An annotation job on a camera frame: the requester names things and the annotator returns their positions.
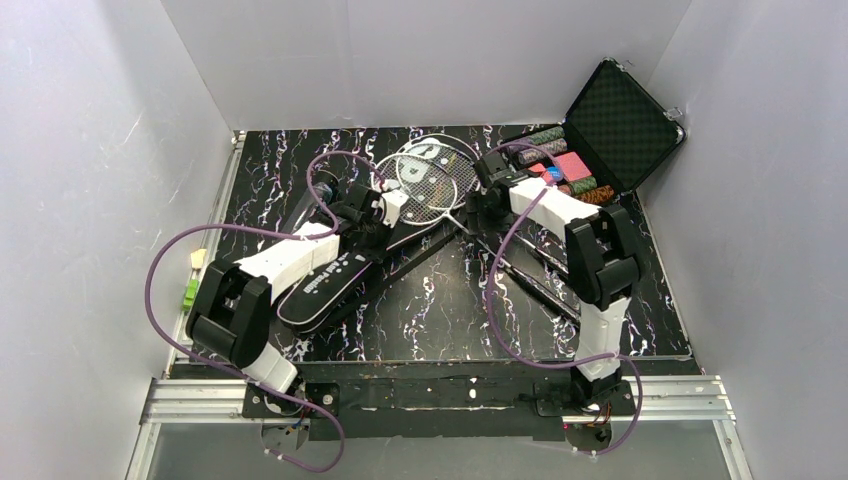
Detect white badminton racket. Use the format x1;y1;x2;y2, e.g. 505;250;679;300
392;134;579;324
376;152;479;235

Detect black racket bag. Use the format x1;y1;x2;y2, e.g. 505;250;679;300
276;139;465;335

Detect black shuttlecock tube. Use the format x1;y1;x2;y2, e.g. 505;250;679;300
281;171;339;234

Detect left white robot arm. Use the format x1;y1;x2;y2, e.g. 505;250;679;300
186;181;410;393

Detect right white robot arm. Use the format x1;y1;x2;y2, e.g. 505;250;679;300
467;150;645;404

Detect black poker chip case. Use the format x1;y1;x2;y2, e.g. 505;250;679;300
500;58;686;205

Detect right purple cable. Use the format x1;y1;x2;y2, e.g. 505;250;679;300
484;142;645;458

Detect purple cable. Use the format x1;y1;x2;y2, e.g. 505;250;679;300
484;142;645;458
144;150;392;474

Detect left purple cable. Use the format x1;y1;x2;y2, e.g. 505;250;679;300
144;150;392;474

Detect green clip on rail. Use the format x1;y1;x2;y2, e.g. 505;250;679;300
181;278;200;313

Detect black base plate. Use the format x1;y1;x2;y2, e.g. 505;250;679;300
241;359;637;443

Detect aluminium rail frame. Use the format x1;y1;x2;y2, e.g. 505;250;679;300
142;128;750;479

